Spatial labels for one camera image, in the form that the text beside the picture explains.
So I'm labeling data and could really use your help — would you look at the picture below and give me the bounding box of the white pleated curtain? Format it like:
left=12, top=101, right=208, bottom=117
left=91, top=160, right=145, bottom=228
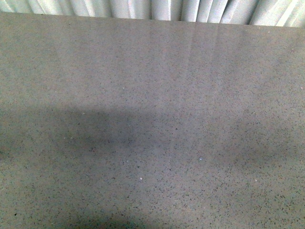
left=0, top=0, right=305, bottom=28

